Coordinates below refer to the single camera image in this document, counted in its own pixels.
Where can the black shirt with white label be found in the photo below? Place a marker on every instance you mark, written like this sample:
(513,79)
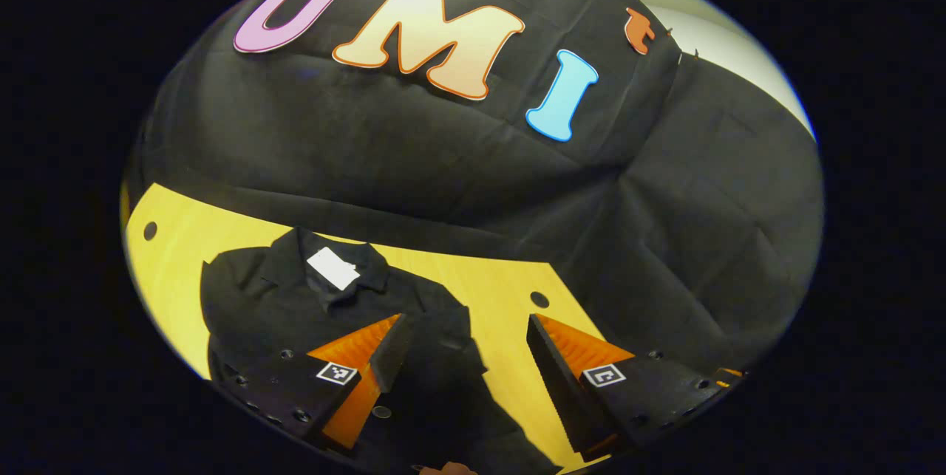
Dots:
(295,312)

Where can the black backdrop cloth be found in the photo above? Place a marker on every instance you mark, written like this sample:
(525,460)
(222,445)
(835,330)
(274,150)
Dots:
(443,165)

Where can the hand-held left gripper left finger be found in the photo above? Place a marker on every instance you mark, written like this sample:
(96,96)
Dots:
(392,353)

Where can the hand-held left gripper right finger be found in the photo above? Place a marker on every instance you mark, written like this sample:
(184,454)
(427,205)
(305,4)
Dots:
(562,386)

